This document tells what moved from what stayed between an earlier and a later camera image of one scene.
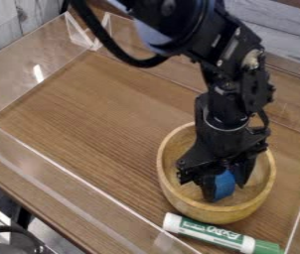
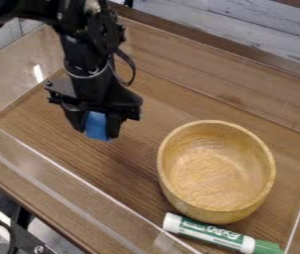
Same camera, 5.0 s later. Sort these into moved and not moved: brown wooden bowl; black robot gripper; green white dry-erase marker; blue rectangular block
Moved: black robot gripper; blue rectangular block
Not moved: brown wooden bowl; green white dry-erase marker
